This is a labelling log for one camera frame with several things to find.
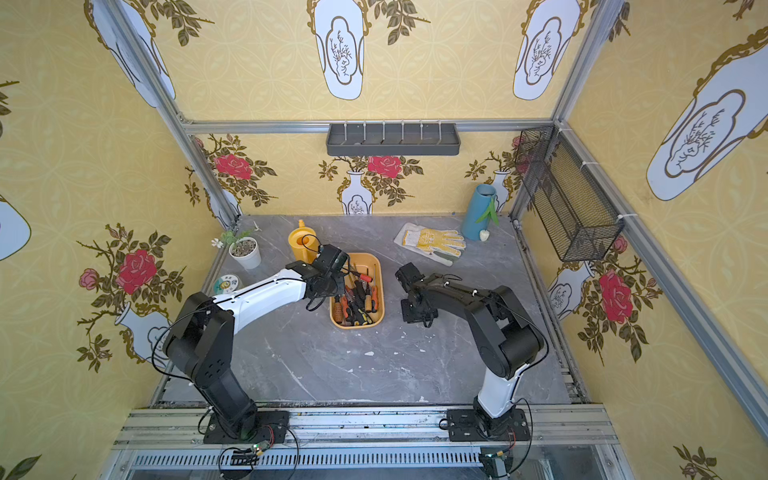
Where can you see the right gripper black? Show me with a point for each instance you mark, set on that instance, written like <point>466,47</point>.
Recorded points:
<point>414,305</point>

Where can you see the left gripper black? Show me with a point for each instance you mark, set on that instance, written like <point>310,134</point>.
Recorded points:
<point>335,283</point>

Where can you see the yellow storage box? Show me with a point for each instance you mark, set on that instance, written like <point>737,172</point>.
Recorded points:
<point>360,304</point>

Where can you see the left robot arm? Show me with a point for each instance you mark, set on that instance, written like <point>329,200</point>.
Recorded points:
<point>201,341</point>

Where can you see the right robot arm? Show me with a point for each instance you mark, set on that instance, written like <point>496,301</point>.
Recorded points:
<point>508,341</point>

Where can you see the yellow watering can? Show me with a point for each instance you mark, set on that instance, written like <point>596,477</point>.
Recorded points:
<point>304,243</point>

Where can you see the yellow white work glove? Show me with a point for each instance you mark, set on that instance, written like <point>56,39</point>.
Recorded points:
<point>441,246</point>

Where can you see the white potted plant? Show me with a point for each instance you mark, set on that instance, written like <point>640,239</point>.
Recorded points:
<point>242,247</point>

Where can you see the round tape tin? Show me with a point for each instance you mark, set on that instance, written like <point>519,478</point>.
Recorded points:
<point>226,284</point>

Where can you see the teal vase with flower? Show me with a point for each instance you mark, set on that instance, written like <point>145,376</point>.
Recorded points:
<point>481,212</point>

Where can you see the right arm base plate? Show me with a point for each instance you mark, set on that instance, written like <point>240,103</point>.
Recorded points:
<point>472,425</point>

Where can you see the grey wall shelf rack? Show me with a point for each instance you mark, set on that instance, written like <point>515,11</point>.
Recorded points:
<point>414,138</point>

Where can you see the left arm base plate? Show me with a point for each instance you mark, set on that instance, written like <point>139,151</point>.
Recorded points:
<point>270,426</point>

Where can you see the black wire mesh basket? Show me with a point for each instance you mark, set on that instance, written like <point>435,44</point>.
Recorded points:
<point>581,222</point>

